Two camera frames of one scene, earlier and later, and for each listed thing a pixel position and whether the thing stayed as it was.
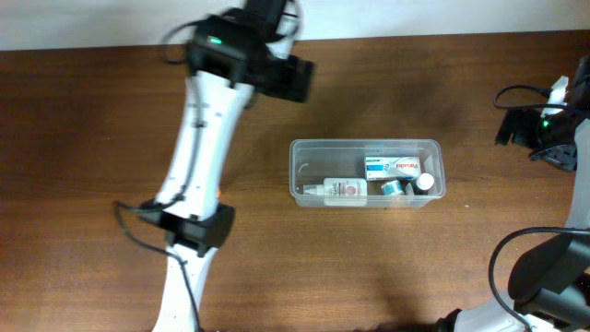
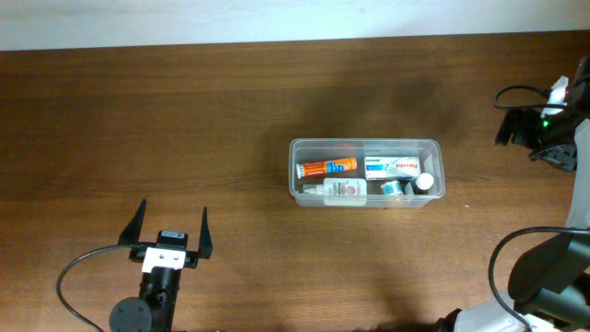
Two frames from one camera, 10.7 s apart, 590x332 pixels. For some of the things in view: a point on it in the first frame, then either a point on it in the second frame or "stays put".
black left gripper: [298, 89] → [205, 246]
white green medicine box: [392, 168] stays put
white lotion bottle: [340, 191] stays put
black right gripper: [524, 135] stays put
